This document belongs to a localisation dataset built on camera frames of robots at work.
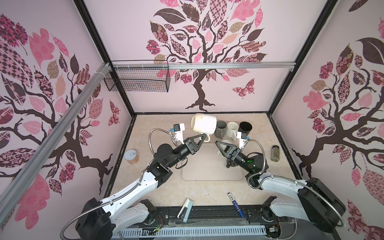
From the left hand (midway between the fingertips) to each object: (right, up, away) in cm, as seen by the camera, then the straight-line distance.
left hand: (207, 138), depth 64 cm
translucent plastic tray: (+3, -18, +27) cm, 33 cm away
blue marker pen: (+16, -36, +12) cm, 41 cm away
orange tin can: (-45, -13, +26) cm, 54 cm away
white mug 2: (+6, -6, +3) cm, 9 cm away
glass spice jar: (+46, -12, +30) cm, 56 cm away
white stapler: (-10, -37, +11) cm, 40 cm away
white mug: (+21, +3, +39) cm, 44 cm away
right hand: (+5, -3, +2) cm, 6 cm away
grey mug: (+11, +2, +34) cm, 36 cm away
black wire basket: (-42, +38, +31) cm, 65 cm away
